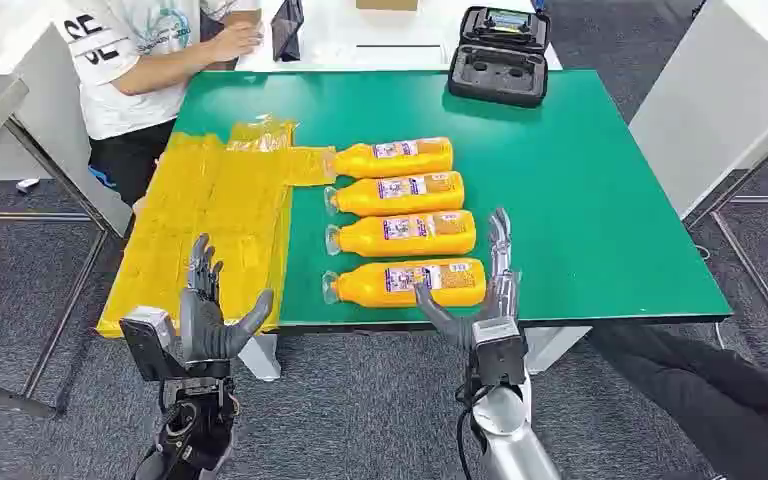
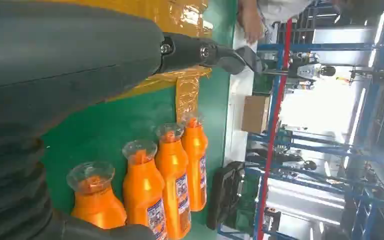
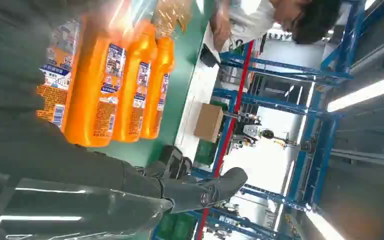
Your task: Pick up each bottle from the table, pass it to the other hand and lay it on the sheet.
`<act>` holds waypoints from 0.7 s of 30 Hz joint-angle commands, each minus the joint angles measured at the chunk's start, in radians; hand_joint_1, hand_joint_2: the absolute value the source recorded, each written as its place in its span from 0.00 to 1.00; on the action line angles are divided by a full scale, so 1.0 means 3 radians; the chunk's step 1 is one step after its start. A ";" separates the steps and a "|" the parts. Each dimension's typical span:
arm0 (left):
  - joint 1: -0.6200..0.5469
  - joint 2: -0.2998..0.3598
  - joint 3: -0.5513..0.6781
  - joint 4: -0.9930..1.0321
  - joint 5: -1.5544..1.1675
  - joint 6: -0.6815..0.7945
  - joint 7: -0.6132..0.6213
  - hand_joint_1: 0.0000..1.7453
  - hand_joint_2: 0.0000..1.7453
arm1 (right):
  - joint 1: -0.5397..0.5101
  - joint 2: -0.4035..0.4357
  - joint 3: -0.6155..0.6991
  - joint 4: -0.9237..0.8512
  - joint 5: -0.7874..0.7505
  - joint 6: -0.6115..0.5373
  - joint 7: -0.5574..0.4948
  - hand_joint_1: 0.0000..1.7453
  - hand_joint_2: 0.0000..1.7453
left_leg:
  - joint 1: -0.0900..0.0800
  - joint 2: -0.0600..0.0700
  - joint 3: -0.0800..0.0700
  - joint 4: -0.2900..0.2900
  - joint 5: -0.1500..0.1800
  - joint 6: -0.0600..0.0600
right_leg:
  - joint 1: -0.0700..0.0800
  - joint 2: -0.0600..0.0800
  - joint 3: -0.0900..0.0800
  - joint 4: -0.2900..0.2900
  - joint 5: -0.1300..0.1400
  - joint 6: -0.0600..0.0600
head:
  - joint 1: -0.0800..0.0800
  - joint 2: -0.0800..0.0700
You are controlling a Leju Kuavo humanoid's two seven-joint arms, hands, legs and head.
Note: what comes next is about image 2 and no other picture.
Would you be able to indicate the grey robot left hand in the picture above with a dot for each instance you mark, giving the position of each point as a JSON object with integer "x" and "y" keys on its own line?
{"x": 62, "y": 56}

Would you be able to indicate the person's left hand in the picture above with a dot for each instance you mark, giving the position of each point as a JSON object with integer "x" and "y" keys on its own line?
{"x": 251, "y": 26}

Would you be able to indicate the orange drink bottle clear cap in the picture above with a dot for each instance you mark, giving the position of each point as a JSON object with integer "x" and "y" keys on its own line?
{"x": 96, "y": 208}
{"x": 172, "y": 165}
{"x": 193, "y": 149}
{"x": 142, "y": 192}

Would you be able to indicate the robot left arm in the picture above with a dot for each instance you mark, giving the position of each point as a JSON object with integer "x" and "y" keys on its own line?
{"x": 10, "y": 188}

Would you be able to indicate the person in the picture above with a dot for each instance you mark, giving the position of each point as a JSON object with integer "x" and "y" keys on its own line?
{"x": 278, "y": 10}

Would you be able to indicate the black tablet device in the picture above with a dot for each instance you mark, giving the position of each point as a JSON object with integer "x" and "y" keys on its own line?
{"x": 255, "y": 59}

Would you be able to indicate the blue metal rack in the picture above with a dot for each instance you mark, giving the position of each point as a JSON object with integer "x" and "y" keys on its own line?
{"x": 311, "y": 47}

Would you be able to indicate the white and black background robot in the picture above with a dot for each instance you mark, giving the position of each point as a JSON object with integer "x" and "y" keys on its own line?
{"x": 308, "y": 71}

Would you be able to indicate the yellow plastic sheet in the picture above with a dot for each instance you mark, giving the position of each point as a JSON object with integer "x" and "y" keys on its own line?
{"x": 178, "y": 13}

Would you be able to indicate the green table mat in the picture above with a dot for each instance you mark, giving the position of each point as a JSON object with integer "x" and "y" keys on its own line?
{"x": 112, "y": 126}

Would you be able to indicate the brown cardboard box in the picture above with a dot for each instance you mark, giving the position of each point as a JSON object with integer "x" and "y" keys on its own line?
{"x": 255, "y": 114}

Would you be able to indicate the red pole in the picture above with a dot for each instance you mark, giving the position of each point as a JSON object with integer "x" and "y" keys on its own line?
{"x": 271, "y": 132}

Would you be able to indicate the open black foam case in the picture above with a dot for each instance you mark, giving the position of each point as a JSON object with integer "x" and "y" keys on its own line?
{"x": 225, "y": 195}

